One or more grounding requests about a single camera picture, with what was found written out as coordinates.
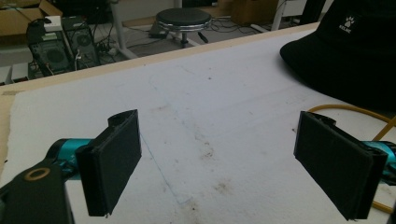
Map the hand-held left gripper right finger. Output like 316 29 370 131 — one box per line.
293 110 389 221

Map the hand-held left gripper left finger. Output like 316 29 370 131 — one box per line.
75 109 143 217

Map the black bucket hat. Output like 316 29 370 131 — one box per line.
279 0 396 110

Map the black computer tower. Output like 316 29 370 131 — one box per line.
27 31 73 77
61 15 101 70

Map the white metal table leg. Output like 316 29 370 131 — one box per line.
270 0 294 32
108 0 138 60

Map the small white box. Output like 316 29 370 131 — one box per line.
43 15 64 33

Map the black round stool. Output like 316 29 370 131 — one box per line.
155 7 213 49

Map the brown cardboard box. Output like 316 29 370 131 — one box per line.
230 0 279 26
0 0 64 37

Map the yellow cable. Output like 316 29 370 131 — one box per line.
307 104 396 216

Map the tangle of black floor cables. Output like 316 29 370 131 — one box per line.
209 17 265 35

